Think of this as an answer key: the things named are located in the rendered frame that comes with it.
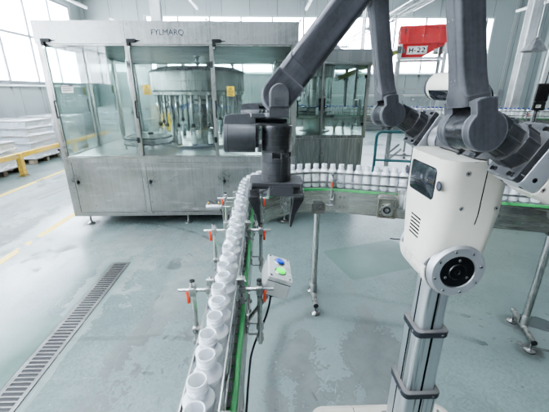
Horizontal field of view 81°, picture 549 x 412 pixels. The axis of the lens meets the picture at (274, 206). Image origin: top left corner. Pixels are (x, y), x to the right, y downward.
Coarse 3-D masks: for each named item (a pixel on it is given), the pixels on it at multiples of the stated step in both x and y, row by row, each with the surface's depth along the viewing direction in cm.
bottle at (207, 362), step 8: (200, 352) 65; (208, 352) 66; (200, 360) 62; (208, 360) 62; (216, 360) 65; (200, 368) 63; (208, 368) 63; (216, 368) 65; (208, 376) 63; (216, 376) 64; (208, 384) 63; (216, 384) 64; (216, 392) 64; (224, 392) 67; (216, 400) 65; (224, 400) 68; (216, 408) 66
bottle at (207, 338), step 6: (204, 330) 71; (210, 330) 71; (204, 336) 71; (210, 336) 72; (204, 342) 68; (210, 342) 68; (216, 342) 70; (198, 348) 70; (216, 348) 70; (222, 348) 71; (216, 354) 69; (222, 354) 71; (222, 360) 71; (222, 366) 72
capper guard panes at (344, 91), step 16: (320, 80) 546; (336, 80) 547; (352, 80) 548; (304, 96) 554; (336, 96) 556; (352, 96) 557; (304, 112) 563; (336, 112) 564; (352, 112) 565; (304, 128) 572; (336, 128) 574; (352, 128) 575
